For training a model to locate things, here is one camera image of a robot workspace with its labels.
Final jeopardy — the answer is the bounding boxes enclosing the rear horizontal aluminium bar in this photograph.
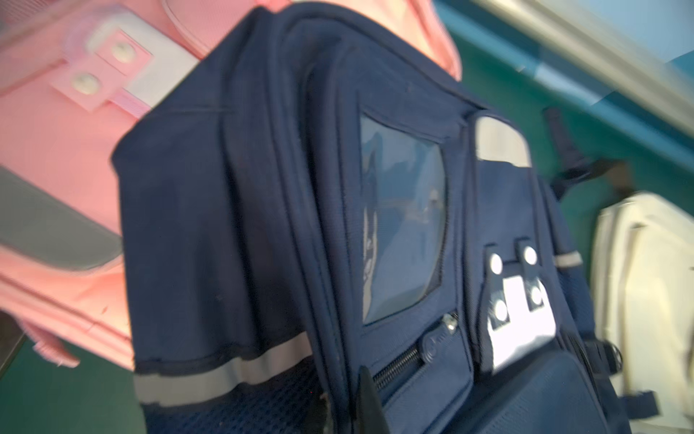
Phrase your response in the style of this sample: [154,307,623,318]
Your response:
[478,1,693,137]

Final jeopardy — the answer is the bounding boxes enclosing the beige backpack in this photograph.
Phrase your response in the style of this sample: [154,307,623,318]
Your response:
[591,192,693,433]

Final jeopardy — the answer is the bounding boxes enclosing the pink backpack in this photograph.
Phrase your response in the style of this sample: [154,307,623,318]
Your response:
[0,0,463,371]

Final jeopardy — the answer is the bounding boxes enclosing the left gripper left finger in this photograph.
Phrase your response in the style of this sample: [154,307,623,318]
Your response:
[305,393,333,434]

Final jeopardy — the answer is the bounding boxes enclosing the navy blue backpack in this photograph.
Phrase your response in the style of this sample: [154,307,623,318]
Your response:
[112,3,658,433]

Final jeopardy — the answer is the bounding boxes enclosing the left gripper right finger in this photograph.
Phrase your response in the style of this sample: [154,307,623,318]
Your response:
[356,366,390,434]

